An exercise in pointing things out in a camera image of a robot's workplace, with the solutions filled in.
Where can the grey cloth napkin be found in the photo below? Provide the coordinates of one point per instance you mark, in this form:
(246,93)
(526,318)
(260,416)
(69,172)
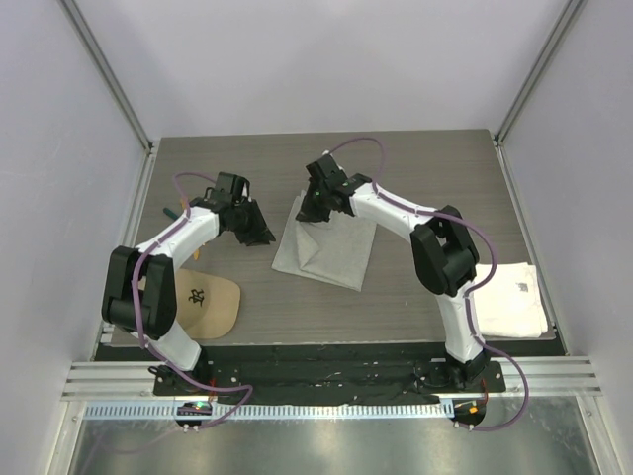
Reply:
(336,252)

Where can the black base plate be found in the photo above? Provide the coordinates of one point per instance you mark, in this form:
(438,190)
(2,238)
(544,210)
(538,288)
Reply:
(330,375)

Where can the left aluminium frame post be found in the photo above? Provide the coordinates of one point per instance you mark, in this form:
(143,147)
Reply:
(84,32)

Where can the right aluminium frame post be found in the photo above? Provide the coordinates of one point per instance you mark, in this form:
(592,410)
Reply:
(555,38)

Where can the white folded towel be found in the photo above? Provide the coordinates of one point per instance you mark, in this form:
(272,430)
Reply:
(510,305)

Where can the aluminium frame post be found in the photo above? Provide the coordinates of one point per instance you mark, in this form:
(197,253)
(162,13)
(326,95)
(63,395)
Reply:
(84,32)
(555,38)

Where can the green handled gold utensil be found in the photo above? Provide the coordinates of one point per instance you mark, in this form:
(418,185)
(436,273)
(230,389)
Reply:
(171,214)

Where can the beige cap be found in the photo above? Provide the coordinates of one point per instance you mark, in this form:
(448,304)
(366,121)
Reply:
(207,305)

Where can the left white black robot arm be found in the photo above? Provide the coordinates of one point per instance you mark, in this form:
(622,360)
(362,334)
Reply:
(140,290)

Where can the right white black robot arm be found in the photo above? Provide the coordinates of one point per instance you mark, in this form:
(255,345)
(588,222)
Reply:
(444,257)

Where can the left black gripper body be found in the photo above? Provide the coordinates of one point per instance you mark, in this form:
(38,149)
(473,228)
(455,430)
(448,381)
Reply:
(241,218)

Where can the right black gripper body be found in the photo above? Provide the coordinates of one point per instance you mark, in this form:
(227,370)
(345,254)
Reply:
(322,191)

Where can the white slotted cable duct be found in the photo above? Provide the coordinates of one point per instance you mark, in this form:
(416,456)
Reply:
(198,410)

